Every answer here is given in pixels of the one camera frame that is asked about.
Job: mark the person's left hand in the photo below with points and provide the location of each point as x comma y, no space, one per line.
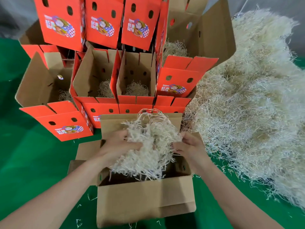
117,146

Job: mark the person's right hand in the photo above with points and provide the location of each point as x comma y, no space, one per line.
195,152

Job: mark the small straw filler clump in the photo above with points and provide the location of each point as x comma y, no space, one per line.
175,49
64,95
147,145
106,89
137,89

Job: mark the pile of wood wool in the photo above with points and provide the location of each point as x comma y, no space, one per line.
252,102

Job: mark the person's left forearm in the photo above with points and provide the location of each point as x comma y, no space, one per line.
47,198

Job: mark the person's right forearm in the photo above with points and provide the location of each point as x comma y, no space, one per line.
243,200

